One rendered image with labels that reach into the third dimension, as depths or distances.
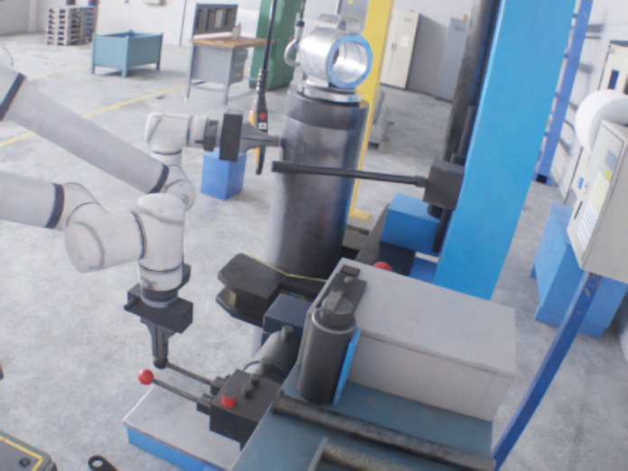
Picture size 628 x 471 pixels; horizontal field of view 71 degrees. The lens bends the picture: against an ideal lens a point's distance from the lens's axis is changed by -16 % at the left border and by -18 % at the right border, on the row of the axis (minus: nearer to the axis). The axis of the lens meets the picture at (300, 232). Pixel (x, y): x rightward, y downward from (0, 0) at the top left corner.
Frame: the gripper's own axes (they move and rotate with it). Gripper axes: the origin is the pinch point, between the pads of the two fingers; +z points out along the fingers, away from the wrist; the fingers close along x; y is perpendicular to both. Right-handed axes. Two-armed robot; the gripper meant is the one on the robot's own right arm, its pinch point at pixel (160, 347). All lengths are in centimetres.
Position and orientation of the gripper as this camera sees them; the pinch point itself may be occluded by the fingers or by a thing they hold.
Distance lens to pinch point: 109.7
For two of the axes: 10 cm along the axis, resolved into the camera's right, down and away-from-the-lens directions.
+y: -3.3, 3.7, -8.7
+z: -1.5, 8.9, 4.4
